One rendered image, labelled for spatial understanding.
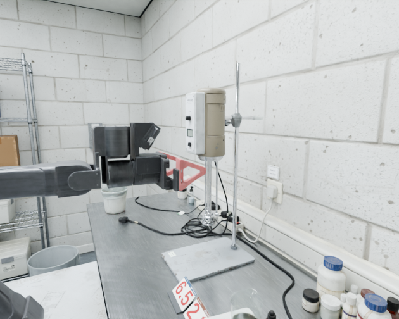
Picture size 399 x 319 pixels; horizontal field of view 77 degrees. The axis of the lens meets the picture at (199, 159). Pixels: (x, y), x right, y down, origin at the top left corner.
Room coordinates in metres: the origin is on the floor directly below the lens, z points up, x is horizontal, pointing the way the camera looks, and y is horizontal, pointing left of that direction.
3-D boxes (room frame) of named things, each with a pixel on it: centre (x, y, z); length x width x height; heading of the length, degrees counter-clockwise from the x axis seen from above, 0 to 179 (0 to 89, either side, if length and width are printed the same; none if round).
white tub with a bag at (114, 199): (1.36, 0.48, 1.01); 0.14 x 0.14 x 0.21
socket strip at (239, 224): (1.26, -0.09, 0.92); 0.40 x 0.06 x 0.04; 27
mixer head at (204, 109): (0.87, -0.02, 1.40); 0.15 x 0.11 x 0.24; 117
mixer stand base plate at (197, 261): (0.87, -0.03, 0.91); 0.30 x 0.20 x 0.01; 117
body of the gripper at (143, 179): (0.54, 0.11, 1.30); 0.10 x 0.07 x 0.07; 27
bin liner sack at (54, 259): (1.70, 1.06, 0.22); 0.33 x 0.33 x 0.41
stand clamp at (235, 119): (0.96, -0.11, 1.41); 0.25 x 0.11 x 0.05; 117
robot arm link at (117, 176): (0.51, 0.17, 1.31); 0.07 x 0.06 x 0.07; 117
